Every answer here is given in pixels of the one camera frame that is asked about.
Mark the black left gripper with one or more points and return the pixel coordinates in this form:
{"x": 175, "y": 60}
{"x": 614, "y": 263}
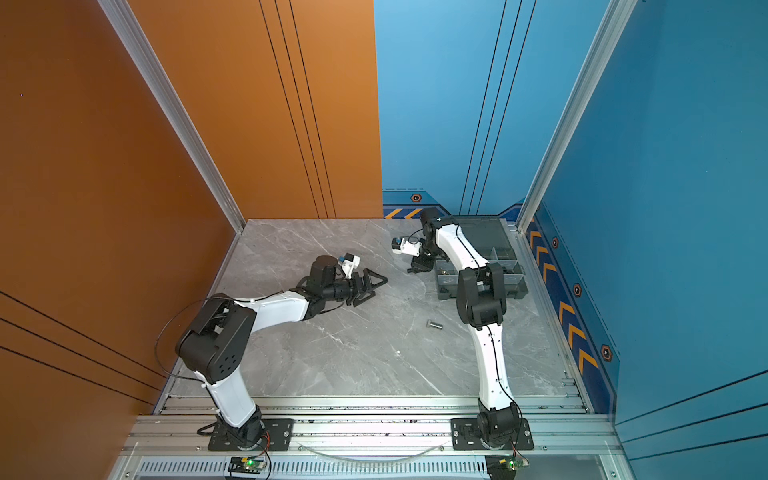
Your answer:
{"x": 366, "y": 284}

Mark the green circuit board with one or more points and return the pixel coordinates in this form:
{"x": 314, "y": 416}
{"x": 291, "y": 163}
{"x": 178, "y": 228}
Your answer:
{"x": 505, "y": 467}
{"x": 247, "y": 467}

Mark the aluminium front rail frame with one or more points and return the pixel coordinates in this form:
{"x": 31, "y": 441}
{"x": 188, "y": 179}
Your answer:
{"x": 375, "y": 437}

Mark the aluminium corner post right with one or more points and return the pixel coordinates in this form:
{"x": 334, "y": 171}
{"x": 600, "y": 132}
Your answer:
{"x": 610, "y": 30}

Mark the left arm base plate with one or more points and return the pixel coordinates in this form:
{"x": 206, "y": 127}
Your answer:
{"x": 272, "y": 435}

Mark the aluminium corner post left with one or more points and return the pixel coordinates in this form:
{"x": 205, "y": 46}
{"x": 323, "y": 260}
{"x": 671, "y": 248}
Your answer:
{"x": 129, "y": 31}

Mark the right green circuit board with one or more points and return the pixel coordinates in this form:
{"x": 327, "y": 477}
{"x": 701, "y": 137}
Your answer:
{"x": 505, "y": 467}

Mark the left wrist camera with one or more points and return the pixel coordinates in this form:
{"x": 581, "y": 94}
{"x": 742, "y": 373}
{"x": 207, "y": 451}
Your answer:
{"x": 347, "y": 265}

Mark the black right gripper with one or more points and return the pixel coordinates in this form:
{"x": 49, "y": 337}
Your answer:
{"x": 421, "y": 265}

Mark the grey plastic organizer box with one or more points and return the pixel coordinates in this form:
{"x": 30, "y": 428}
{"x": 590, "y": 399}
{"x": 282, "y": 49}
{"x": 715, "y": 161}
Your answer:
{"x": 488, "y": 237}

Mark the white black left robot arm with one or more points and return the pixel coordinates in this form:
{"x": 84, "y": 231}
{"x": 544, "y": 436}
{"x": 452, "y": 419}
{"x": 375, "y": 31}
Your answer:
{"x": 214, "y": 344}

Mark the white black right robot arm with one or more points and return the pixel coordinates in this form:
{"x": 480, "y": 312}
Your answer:
{"x": 481, "y": 303}

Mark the silver bolt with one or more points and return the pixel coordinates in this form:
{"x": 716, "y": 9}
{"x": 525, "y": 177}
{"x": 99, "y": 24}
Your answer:
{"x": 435, "y": 325}

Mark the aluminium corner post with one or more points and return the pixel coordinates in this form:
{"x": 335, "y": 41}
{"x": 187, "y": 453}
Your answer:
{"x": 129, "y": 31}
{"x": 610, "y": 30}

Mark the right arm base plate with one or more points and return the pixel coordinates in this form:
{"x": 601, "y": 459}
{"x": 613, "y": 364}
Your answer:
{"x": 468, "y": 434}

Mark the left green circuit board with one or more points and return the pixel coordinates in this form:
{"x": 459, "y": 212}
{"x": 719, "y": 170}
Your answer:
{"x": 247, "y": 467}

